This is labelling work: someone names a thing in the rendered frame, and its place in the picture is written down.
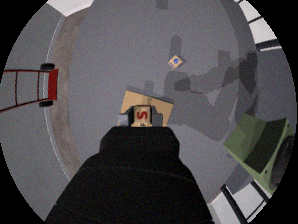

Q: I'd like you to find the tan flat mat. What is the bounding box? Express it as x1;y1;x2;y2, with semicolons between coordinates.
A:
120;90;173;126

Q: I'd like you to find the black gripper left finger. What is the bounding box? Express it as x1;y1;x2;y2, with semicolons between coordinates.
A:
118;106;135;126

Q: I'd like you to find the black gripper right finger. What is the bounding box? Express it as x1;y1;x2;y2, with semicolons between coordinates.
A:
150;106;163;127

